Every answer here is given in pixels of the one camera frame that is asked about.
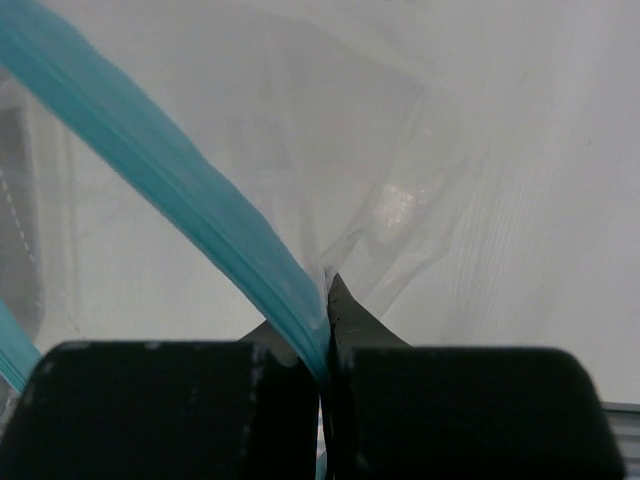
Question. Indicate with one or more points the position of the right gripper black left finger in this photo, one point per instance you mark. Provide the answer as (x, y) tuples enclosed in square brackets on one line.
[(245, 409)]

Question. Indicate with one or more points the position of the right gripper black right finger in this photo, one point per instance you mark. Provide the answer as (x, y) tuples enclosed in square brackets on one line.
[(431, 412)]

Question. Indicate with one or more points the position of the clear zip top bag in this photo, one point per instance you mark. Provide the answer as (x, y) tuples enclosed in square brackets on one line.
[(186, 169)]

